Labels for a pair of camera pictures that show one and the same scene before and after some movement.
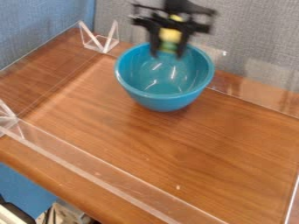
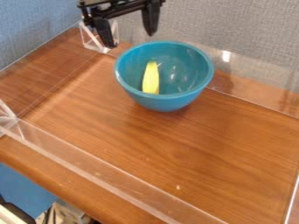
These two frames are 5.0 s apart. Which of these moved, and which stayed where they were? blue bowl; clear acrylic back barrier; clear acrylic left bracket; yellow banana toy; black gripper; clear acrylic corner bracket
Moved: yellow banana toy; black gripper
Stayed: clear acrylic corner bracket; blue bowl; clear acrylic left bracket; clear acrylic back barrier
